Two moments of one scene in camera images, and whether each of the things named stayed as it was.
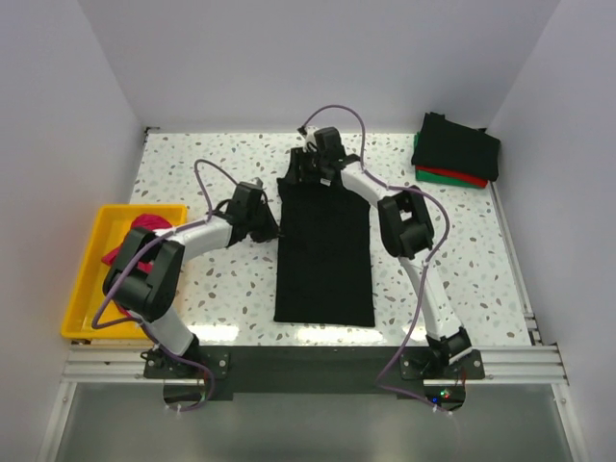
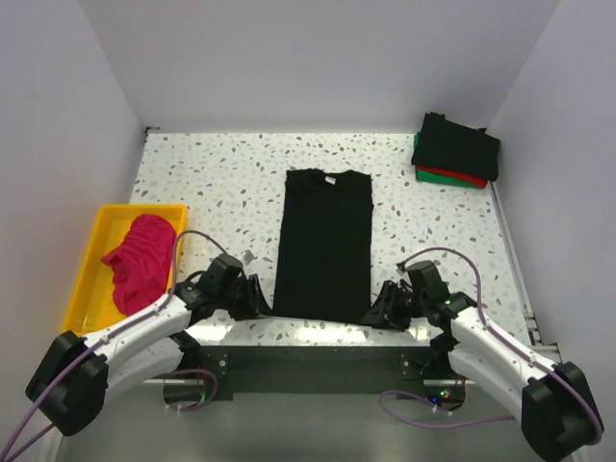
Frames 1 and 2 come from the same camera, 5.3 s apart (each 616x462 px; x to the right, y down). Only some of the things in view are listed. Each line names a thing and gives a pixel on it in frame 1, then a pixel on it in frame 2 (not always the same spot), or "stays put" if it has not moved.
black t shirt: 322,254 stays put
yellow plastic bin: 109,229 stays put
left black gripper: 271,230 → 252,304
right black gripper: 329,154 → 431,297
